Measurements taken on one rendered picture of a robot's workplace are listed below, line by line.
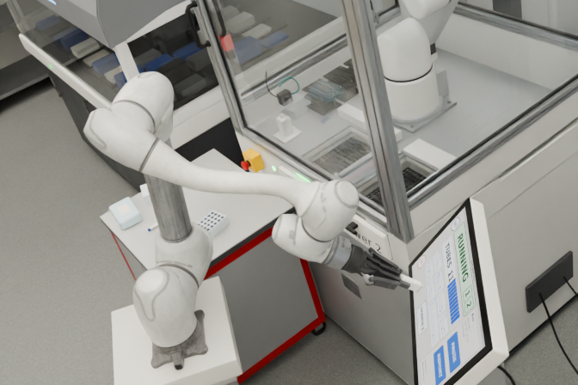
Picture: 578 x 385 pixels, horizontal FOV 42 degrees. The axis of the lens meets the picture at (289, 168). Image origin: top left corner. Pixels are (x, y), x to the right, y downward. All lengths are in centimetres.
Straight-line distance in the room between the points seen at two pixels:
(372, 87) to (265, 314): 138
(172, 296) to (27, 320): 200
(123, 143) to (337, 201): 56
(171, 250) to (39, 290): 204
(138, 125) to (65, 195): 301
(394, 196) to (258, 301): 100
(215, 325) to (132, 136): 79
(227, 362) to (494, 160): 106
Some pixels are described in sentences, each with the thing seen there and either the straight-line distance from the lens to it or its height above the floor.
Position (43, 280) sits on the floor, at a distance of 440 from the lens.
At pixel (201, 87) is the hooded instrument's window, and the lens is 338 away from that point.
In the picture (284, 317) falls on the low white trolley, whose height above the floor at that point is 26.
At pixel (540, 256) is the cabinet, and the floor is 43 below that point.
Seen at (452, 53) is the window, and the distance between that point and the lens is 224.
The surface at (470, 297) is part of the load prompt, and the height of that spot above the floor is 116.
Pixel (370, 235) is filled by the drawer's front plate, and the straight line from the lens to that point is 251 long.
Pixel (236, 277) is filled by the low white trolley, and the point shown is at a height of 61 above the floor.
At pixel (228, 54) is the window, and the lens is 281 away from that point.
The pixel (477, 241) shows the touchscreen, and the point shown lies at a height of 119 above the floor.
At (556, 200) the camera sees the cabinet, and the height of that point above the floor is 65.
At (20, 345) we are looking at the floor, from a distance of 412.
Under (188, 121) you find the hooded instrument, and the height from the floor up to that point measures 89.
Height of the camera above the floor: 258
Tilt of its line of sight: 36 degrees down
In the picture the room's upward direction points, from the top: 17 degrees counter-clockwise
